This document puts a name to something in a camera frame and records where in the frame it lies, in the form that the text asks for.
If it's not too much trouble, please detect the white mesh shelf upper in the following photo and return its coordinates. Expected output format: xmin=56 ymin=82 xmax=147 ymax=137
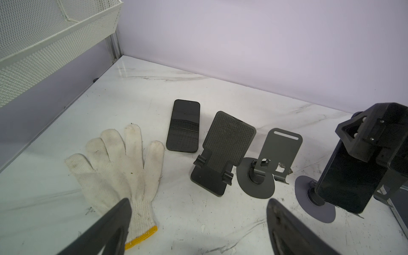
xmin=1 ymin=1 xmax=123 ymax=106

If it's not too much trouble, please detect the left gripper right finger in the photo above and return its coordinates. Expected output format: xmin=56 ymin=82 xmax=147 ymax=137
xmin=266 ymin=199 xmax=338 ymax=255

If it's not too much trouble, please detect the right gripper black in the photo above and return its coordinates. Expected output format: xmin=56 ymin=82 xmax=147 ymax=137
xmin=335 ymin=103 xmax=408 ymax=177

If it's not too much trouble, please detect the black phone back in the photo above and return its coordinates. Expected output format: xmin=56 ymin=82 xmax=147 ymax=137
xmin=315 ymin=141 xmax=387 ymax=214
xmin=166 ymin=99 xmax=200 ymax=154

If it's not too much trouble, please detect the grey stand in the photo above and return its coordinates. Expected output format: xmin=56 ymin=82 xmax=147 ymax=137
xmin=237 ymin=128 xmax=303 ymax=199
xmin=373 ymin=170 xmax=408 ymax=207
xmin=294 ymin=175 xmax=336 ymax=224

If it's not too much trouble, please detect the black stand back left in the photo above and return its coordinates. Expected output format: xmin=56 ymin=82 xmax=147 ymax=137
xmin=190 ymin=111 xmax=256 ymax=197

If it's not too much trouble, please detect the white work glove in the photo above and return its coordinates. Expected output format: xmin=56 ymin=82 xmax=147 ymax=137
xmin=65 ymin=124 xmax=165 ymax=250

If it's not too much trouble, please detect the grey stand back right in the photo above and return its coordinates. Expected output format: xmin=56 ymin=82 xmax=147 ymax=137
xmin=373 ymin=170 xmax=408 ymax=207

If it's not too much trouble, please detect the black phone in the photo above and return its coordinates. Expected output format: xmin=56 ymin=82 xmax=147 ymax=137
xmin=391 ymin=186 xmax=408 ymax=237
xmin=315 ymin=141 xmax=387 ymax=214
xmin=166 ymin=99 xmax=200 ymax=154

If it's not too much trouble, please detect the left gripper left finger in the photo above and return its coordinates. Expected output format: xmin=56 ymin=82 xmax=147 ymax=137
xmin=59 ymin=198 xmax=132 ymax=255

